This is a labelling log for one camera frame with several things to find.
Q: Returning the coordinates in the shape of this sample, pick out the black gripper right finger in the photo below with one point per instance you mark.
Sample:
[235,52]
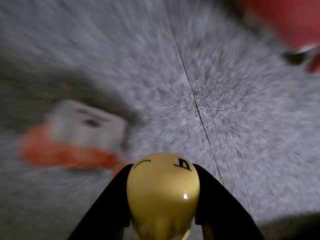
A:
[220,212]

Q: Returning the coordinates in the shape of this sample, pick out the yellow egg sushi toy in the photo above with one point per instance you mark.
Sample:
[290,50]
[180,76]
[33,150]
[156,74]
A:
[162,195]

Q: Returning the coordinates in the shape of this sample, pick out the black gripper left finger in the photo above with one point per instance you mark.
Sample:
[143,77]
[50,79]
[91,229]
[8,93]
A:
[110,207]

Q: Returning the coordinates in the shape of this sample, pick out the orange shrimp sushi toy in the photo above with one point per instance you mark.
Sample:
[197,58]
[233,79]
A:
[75,140]

